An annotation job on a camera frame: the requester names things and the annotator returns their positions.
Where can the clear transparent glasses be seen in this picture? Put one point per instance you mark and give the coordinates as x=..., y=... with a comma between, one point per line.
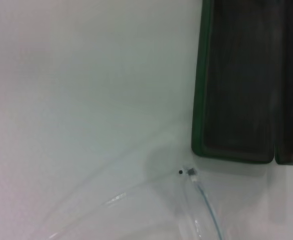
x=191, y=172

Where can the green glasses case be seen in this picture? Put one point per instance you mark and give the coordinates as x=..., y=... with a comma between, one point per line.
x=239, y=75

